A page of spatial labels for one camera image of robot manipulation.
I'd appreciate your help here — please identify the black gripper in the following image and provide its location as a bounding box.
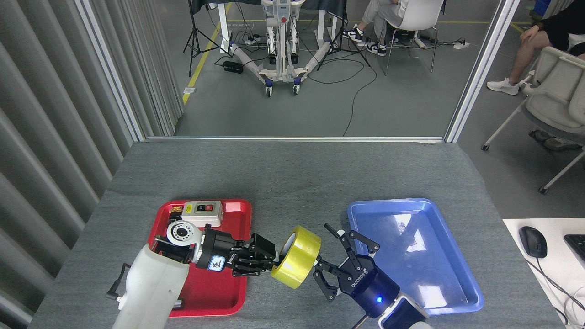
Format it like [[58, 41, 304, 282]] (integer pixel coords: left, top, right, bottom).
[[197, 228, 278, 278], [312, 223, 401, 319]]

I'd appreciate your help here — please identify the yellow tape roll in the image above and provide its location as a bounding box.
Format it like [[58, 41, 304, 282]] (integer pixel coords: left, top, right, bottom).
[[271, 225, 322, 289]]

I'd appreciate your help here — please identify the red plastic tray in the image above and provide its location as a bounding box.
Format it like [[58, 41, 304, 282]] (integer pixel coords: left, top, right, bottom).
[[147, 199, 252, 318]]

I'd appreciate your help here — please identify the blue plastic tray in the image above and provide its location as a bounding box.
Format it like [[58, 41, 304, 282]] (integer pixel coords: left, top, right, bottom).
[[347, 198, 484, 317]]

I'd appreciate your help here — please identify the white wheeled stand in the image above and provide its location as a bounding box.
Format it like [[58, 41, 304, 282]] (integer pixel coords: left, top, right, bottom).
[[229, 0, 332, 97]]

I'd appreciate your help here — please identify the black computer mouse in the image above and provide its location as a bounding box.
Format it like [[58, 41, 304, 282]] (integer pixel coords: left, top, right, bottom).
[[518, 226, 548, 259]]

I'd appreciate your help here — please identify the white side desk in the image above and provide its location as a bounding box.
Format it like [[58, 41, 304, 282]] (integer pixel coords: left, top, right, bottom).
[[503, 218, 585, 326]]

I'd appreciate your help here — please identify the black tripod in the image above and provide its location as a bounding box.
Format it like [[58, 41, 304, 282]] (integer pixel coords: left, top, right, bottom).
[[183, 0, 231, 77], [317, 0, 372, 71]]

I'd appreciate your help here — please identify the black keyboard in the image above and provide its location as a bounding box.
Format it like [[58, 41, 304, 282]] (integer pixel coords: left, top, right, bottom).
[[563, 234, 585, 268]]

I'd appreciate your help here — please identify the person on white chair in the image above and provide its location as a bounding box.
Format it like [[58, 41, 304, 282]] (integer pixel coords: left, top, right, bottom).
[[343, 0, 410, 57]]

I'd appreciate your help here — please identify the white chair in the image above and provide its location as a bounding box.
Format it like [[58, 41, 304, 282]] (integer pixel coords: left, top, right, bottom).
[[376, 0, 446, 76]]

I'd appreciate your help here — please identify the grey chair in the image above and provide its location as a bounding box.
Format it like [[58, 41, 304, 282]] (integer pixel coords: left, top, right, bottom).
[[481, 46, 585, 195]]

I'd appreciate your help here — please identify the person in black top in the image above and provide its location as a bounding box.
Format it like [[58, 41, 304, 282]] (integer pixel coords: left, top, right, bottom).
[[486, 0, 585, 151]]

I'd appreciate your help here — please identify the grey push button switch box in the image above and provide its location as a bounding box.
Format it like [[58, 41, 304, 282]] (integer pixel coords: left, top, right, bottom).
[[181, 201, 224, 228]]

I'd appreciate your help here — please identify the silver frame rail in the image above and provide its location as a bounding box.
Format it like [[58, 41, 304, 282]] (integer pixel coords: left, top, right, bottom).
[[145, 136, 446, 143]]

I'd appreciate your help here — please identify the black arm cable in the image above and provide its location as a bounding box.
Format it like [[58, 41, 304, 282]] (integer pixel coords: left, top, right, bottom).
[[106, 263, 132, 302]]

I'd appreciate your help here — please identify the black floor cable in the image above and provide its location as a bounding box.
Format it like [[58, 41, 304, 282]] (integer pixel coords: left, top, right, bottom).
[[307, 27, 378, 137]]

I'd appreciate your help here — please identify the black mouse cable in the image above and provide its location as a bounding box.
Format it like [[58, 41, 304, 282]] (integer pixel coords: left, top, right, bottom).
[[532, 258, 585, 326]]

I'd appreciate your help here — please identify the silver frame post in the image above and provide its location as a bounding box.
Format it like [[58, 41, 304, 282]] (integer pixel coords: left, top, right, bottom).
[[75, 0, 147, 142], [444, 0, 521, 143]]

